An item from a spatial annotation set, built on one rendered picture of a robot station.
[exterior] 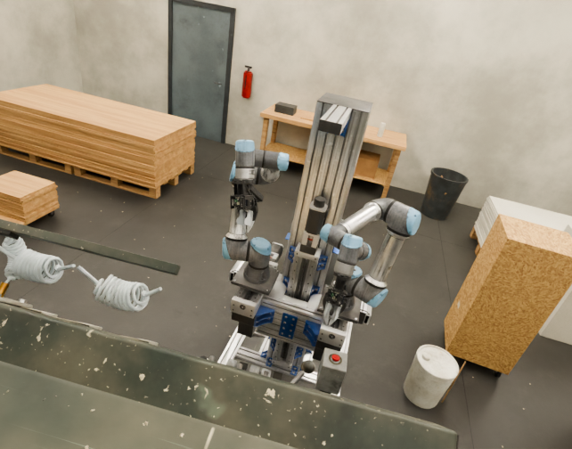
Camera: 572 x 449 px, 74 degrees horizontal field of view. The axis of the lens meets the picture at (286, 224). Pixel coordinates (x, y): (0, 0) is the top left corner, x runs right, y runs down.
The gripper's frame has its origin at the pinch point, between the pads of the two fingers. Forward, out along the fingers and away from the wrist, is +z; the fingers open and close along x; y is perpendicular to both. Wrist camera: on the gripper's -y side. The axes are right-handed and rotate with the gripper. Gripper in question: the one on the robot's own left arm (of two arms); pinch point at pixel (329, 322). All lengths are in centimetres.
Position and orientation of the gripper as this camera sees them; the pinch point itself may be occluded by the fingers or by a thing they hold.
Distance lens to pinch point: 154.3
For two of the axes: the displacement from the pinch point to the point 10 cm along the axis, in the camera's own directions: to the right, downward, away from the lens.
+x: 9.4, 2.8, -1.8
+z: -2.7, 9.6, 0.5
